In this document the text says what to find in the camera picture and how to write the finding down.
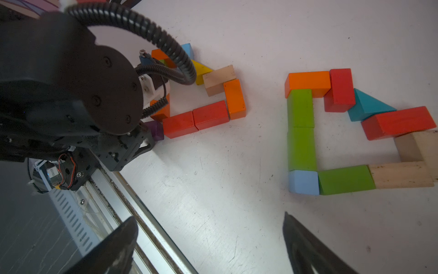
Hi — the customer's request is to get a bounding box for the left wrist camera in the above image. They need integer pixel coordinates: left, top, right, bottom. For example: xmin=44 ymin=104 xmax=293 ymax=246
xmin=139 ymin=50 xmax=164 ymax=108

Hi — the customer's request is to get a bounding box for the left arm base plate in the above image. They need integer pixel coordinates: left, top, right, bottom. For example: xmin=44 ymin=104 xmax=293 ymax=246
xmin=27 ymin=148 xmax=100 ymax=194

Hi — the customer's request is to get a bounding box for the green block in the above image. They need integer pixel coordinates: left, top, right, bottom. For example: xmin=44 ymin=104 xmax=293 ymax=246
xmin=287 ymin=89 xmax=315 ymax=128
xmin=318 ymin=165 xmax=376 ymax=195
xmin=287 ymin=127 xmax=317 ymax=171

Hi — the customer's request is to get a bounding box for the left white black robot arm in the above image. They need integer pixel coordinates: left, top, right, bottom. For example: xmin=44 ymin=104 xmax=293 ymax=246
xmin=1 ymin=2 xmax=197 ymax=171

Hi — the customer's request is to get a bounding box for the red block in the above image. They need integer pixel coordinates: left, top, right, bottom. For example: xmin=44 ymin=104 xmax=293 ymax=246
xmin=193 ymin=100 xmax=230 ymax=130
xmin=163 ymin=111 xmax=198 ymax=139
xmin=361 ymin=106 xmax=436 ymax=140
xmin=324 ymin=68 xmax=356 ymax=113

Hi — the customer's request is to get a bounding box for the yellow triangle block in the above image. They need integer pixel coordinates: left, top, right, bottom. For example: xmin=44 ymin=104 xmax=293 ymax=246
xmin=192 ymin=60 xmax=213 ymax=86

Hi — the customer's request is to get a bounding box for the orange block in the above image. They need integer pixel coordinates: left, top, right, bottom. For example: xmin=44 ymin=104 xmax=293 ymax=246
xmin=150 ymin=94 xmax=171 ymax=122
xmin=285 ymin=71 xmax=331 ymax=98
xmin=224 ymin=79 xmax=246 ymax=120
xmin=151 ymin=49 xmax=177 ymax=69

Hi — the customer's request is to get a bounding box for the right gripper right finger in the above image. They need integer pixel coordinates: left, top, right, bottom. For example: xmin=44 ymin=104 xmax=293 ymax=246
xmin=282 ymin=212 xmax=356 ymax=274

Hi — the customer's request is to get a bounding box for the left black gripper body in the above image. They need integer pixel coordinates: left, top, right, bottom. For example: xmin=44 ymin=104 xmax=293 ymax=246
xmin=92 ymin=124 xmax=156 ymax=171

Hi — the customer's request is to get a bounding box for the light blue long block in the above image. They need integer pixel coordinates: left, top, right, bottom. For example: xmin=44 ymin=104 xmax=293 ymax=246
xmin=181 ymin=43 xmax=195 ymax=60

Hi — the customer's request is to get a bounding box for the teal triangle block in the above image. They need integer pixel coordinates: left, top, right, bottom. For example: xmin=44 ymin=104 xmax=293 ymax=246
xmin=348 ymin=89 xmax=396 ymax=122

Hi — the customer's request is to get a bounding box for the light blue cube block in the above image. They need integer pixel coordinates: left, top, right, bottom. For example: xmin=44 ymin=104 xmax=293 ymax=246
xmin=289 ymin=170 xmax=320 ymax=195

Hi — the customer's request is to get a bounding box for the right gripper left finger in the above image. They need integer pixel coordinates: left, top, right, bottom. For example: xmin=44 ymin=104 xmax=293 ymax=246
xmin=66 ymin=216 xmax=138 ymax=274

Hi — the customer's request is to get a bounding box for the natural wood block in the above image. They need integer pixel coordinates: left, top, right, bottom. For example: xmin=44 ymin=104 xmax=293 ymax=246
xmin=368 ymin=161 xmax=434 ymax=189
xmin=394 ymin=130 xmax=438 ymax=183
xmin=203 ymin=65 xmax=236 ymax=97

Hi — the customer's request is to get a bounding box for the purple cube block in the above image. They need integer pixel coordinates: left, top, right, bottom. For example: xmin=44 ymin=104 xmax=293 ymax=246
xmin=145 ymin=121 xmax=164 ymax=142

